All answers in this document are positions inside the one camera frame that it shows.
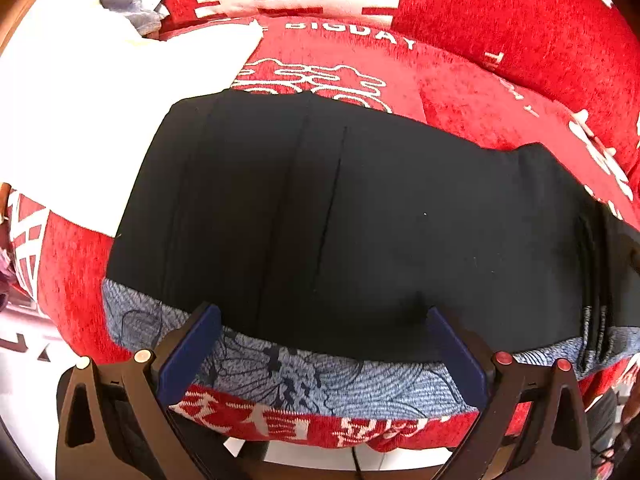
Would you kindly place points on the dark cloth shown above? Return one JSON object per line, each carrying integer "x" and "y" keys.
{"x": 602, "y": 425}

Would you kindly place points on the black pants with patterned waistband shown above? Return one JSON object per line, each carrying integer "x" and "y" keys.
{"x": 350, "y": 210}

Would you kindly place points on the red printed sofa blanket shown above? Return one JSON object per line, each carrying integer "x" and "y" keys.
{"x": 475, "y": 85}

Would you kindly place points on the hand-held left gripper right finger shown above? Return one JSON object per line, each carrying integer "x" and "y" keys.
{"x": 457, "y": 360}

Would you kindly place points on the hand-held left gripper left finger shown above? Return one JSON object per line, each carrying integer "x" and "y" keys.
{"x": 192, "y": 355}

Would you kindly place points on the wooden sofa frame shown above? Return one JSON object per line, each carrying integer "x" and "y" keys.
{"x": 25, "y": 5}

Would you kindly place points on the white cloth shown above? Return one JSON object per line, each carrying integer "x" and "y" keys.
{"x": 100, "y": 110}

